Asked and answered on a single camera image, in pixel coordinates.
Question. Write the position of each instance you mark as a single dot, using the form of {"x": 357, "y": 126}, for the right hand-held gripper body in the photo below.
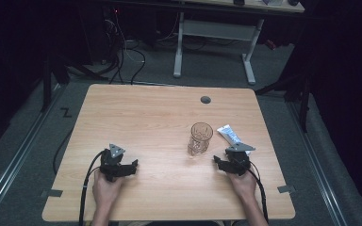
{"x": 240, "y": 163}

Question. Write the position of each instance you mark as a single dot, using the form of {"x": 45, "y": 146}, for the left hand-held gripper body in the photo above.
{"x": 111, "y": 163}

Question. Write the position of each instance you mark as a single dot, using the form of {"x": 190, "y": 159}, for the white and blue toothpaste tube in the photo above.
{"x": 228, "y": 133}

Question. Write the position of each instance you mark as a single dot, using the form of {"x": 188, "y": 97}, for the clear patterned glass cup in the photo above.
{"x": 199, "y": 139}

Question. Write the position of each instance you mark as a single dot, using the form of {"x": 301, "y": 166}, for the person's right hand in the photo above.
{"x": 245, "y": 186}

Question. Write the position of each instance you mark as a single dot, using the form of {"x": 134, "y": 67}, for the person's left hand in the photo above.
{"x": 104, "y": 192}

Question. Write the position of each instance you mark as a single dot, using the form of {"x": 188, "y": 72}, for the grey tape strip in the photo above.
{"x": 286, "y": 189}
{"x": 52, "y": 193}

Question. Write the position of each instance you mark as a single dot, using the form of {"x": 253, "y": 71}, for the black metal stand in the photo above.
{"x": 303, "y": 103}
{"x": 47, "y": 84}

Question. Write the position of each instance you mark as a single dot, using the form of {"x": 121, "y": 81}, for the small red object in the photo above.
{"x": 270, "y": 44}

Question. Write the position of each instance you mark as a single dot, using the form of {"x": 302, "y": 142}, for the white-legged background desk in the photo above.
{"x": 217, "y": 29}

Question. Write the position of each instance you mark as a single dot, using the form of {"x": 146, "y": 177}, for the black computer tower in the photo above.
{"x": 114, "y": 34}

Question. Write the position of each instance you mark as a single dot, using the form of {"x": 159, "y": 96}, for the metal floor rail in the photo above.
{"x": 19, "y": 157}
{"x": 319, "y": 163}

